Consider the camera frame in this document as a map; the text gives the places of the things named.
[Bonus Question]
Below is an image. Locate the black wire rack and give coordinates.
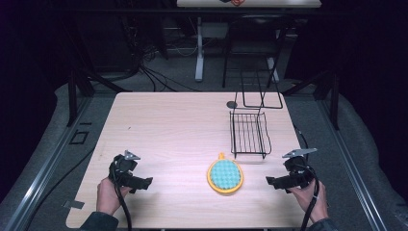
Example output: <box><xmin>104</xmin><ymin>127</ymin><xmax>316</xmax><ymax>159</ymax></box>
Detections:
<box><xmin>228</xmin><ymin>68</ymin><xmax>284</xmax><ymax>161</ymax></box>

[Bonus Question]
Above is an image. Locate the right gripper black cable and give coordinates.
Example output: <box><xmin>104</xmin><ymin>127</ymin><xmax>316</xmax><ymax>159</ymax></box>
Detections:
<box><xmin>293</xmin><ymin>163</ymin><xmax>321</xmax><ymax>231</ymax></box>

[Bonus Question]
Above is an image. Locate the black chair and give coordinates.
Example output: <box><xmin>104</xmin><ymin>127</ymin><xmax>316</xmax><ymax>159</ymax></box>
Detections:
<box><xmin>221</xmin><ymin>13</ymin><xmax>292</xmax><ymax>90</ymax></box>

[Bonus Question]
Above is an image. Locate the black floor cable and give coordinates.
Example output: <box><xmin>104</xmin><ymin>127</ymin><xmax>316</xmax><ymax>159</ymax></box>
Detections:
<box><xmin>23</xmin><ymin>146</ymin><xmax>97</xmax><ymax>231</ymax></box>

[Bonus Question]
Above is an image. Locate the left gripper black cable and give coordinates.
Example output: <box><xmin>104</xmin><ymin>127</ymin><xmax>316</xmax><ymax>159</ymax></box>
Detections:
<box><xmin>109</xmin><ymin>165</ymin><xmax>134</xmax><ymax>231</ymax></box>

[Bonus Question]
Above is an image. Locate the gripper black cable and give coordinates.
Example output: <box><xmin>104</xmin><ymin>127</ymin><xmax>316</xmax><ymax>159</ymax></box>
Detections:
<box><xmin>293</xmin><ymin>163</ymin><xmax>321</xmax><ymax>231</ymax></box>
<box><xmin>109</xmin><ymin>165</ymin><xmax>134</xmax><ymax>231</ymax></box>

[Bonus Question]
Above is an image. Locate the grey tape piece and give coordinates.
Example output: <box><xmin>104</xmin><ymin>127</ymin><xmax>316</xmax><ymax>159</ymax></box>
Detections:
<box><xmin>62</xmin><ymin>199</ymin><xmax>86</xmax><ymax>211</ymax></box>

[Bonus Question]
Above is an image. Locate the person's right hand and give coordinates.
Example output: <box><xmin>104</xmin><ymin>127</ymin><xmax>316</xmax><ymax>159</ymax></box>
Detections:
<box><xmin>286</xmin><ymin>178</ymin><xmax>330</xmax><ymax>224</ymax></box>

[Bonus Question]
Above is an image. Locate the black metal stand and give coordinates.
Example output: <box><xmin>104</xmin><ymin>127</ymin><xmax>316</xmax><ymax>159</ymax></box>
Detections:
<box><xmin>281</xmin><ymin>68</ymin><xmax>342</xmax><ymax>131</ymax></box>
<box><xmin>62</xmin><ymin>18</ymin><xmax>133</xmax><ymax>128</ymax></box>

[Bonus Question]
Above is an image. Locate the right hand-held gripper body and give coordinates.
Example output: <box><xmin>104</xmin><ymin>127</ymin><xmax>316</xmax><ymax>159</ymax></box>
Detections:
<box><xmin>281</xmin><ymin>147</ymin><xmax>319</xmax><ymax>191</ymax></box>

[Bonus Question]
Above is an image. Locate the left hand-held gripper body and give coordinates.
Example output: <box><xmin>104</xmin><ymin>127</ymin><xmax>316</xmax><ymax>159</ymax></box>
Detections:
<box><xmin>108</xmin><ymin>149</ymin><xmax>142</xmax><ymax>191</ymax></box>

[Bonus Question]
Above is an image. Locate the bundle of floor cables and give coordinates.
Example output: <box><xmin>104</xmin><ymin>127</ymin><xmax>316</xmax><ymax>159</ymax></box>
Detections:
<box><xmin>121</xmin><ymin>18</ymin><xmax>206</xmax><ymax>94</ymax></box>

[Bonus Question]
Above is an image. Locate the aluminium floor rail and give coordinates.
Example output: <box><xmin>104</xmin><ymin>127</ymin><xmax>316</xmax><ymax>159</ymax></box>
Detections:
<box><xmin>2</xmin><ymin>95</ymin><xmax>94</xmax><ymax>231</ymax></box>
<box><xmin>316</xmin><ymin>99</ymin><xmax>389</xmax><ymax>231</ymax></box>

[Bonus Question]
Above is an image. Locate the person's left hand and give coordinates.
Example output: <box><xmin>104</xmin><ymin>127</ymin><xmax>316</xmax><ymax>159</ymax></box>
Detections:
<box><xmin>95</xmin><ymin>176</ymin><xmax>133</xmax><ymax>217</ymax></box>

